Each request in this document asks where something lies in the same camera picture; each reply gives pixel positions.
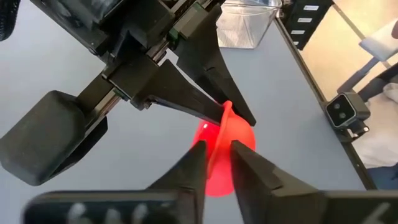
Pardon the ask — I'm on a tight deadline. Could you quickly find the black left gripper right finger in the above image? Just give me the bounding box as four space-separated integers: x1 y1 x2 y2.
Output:
229 139 398 224

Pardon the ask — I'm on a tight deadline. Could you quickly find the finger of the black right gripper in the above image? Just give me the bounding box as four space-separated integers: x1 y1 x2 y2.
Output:
107 54 225 126
169 2 257 127

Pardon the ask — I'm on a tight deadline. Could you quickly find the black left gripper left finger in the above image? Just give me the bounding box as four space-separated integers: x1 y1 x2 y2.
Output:
23 139 208 224

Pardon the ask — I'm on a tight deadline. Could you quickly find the red measuring cup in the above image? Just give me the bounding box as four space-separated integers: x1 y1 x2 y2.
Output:
191 100 257 198

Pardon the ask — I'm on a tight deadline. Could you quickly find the clear plastic basket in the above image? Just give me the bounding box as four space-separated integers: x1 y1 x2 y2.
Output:
216 0 282 49

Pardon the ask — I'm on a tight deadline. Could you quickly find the person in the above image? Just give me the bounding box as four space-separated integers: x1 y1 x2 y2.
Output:
354 82 398 190

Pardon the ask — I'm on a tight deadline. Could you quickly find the grey chair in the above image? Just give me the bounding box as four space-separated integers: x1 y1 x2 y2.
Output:
337 18 398 103

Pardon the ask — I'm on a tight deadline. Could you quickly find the black table frame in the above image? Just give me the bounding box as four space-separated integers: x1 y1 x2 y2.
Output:
275 17 379 190

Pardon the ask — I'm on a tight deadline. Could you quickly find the black table-level camera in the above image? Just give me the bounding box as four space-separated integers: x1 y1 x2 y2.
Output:
325 91 371 135

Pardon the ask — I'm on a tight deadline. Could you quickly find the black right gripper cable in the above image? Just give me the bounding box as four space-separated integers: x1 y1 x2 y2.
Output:
0 0 21 42

